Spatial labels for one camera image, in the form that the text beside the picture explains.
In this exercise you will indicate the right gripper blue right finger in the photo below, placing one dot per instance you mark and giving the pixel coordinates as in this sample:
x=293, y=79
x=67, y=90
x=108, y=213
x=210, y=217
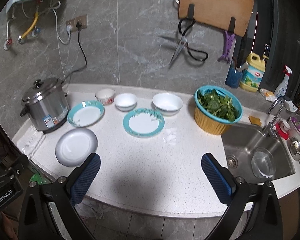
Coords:
x=219, y=177

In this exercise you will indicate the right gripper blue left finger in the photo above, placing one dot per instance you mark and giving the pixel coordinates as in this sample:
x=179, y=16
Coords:
x=82, y=178

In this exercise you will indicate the grey white plate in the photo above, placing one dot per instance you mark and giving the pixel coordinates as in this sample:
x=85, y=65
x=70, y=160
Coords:
x=75, y=146

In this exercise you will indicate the teal rim plate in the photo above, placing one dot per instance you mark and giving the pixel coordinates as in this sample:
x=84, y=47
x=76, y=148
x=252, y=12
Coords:
x=143, y=122
x=85, y=113

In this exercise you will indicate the stainless steel sink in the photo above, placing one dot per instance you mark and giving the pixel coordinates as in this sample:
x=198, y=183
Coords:
x=239, y=143

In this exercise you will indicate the glass bowl in sink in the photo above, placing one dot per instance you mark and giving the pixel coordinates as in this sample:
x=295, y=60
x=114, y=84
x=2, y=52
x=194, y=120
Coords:
x=262, y=163

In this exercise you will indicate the yellow sponge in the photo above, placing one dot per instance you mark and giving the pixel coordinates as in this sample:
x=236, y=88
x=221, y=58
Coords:
x=255, y=121

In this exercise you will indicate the chrome faucet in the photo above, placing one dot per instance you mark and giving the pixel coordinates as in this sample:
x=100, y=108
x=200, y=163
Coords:
x=269, y=130

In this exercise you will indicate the teal yellow colander basket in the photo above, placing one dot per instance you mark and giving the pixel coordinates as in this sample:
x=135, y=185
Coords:
x=210, y=123

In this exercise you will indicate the green leafy vegetables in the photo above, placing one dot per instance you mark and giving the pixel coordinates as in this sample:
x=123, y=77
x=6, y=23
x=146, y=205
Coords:
x=218, y=105

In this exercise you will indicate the metal ladle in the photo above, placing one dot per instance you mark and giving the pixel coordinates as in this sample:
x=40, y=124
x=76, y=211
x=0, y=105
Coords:
x=295, y=146

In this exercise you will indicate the red cup holder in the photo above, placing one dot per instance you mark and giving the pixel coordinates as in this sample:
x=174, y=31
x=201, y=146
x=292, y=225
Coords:
x=282, y=128

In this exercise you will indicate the stainless steel rice cooker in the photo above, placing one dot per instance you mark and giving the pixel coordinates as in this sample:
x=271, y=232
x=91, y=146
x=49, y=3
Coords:
x=46, y=105

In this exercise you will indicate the red patterned small bowl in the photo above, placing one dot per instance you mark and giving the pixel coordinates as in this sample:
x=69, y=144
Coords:
x=105, y=96

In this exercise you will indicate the small white bowl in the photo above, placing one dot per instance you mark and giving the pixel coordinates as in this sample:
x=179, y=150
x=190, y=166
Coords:
x=125, y=102

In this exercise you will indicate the large white bowl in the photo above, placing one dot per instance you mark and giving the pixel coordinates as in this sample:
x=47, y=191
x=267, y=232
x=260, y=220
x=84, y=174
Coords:
x=167, y=104

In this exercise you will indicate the blue utensil cup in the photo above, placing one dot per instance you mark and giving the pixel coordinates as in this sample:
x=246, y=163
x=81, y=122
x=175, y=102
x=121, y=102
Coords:
x=234, y=76

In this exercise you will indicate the yellow dish soap bottle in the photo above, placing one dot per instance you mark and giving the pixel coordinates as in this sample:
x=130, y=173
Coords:
x=253, y=71

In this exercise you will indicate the white spray bottle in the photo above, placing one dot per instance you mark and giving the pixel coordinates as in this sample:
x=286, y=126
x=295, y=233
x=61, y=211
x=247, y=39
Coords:
x=282, y=87

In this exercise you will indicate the purple peeler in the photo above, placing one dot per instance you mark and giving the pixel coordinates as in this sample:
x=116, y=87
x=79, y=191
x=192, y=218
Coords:
x=229, y=37

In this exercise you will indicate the wooden cutting board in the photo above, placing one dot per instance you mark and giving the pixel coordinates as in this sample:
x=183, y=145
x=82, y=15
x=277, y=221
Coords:
x=218, y=13

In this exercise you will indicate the black handled kitchen scissors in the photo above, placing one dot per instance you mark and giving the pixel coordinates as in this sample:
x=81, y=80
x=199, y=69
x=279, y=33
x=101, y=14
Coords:
x=184, y=25

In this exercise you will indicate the wall power socket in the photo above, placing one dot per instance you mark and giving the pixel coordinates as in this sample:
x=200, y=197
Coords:
x=71, y=25

